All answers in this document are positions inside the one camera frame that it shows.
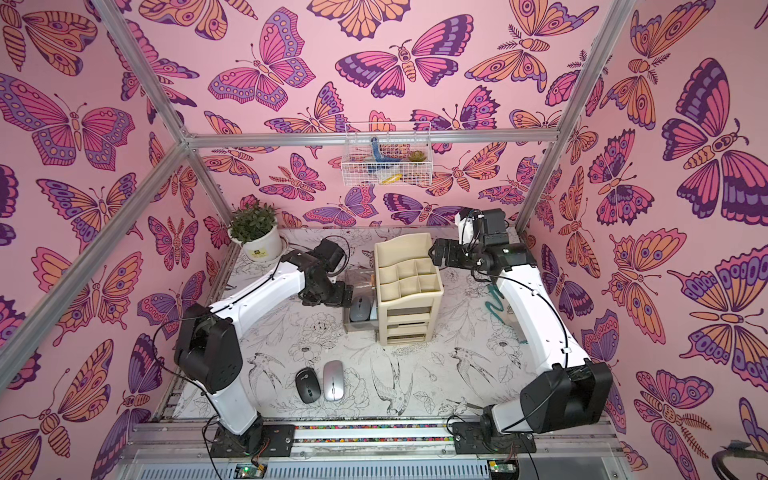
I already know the white plant pot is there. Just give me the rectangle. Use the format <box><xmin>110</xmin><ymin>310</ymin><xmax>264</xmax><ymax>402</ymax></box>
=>
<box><xmin>230</xmin><ymin>225</ymin><xmax>284</xmax><ymax>262</ymax></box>

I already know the green potted plant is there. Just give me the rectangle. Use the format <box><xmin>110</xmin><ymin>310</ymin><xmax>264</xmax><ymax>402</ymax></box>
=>
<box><xmin>229</xmin><ymin>201</ymin><xmax>277</xmax><ymax>244</ymax></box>

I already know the silver computer mouse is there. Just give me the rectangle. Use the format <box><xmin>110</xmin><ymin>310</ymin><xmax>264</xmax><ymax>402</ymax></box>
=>
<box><xmin>322</xmin><ymin>360</ymin><xmax>345</xmax><ymax>402</ymax></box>

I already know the grey translucent drawer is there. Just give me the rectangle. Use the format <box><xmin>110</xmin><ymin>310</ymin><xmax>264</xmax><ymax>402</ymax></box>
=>
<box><xmin>343</xmin><ymin>268</ymin><xmax>379</xmax><ymax>334</ymax></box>

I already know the green coated work glove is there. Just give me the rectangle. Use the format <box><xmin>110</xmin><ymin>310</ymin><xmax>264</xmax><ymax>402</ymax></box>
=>
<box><xmin>484</xmin><ymin>284</ymin><xmax>524</xmax><ymax>344</ymax></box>

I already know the cream drawer organizer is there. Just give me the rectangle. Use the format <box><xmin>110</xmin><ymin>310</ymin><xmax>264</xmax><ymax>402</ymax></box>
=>
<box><xmin>374</xmin><ymin>233</ymin><xmax>444</xmax><ymax>346</ymax></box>

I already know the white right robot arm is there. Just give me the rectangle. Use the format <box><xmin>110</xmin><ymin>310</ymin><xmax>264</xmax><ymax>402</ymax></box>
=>
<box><xmin>429</xmin><ymin>208</ymin><xmax>613</xmax><ymax>453</ymax></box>

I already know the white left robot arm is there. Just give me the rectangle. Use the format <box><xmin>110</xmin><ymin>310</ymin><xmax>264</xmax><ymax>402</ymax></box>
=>
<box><xmin>174</xmin><ymin>238</ymin><xmax>353</xmax><ymax>454</ymax></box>

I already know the white wire basket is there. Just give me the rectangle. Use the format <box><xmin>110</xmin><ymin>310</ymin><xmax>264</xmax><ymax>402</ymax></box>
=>
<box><xmin>339</xmin><ymin>121</ymin><xmax>434</xmax><ymax>188</ymax></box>

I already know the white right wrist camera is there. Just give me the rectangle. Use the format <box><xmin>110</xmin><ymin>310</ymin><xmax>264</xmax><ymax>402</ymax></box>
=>
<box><xmin>454</xmin><ymin>208</ymin><xmax>476</xmax><ymax>245</ymax></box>

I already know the black computer mouse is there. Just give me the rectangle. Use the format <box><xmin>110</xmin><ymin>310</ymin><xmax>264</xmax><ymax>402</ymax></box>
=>
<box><xmin>295</xmin><ymin>367</ymin><xmax>323</xmax><ymax>404</ymax></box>

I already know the blue toy in basket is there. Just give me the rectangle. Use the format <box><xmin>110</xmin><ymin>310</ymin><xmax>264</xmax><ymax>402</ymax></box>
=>
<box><xmin>367</xmin><ymin>137</ymin><xmax>400</xmax><ymax>174</ymax></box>

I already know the grey computer mouse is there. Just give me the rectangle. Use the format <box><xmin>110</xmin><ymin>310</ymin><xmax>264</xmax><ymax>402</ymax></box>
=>
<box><xmin>349</xmin><ymin>295</ymin><xmax>373</xmax><ymax>323</ymax></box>

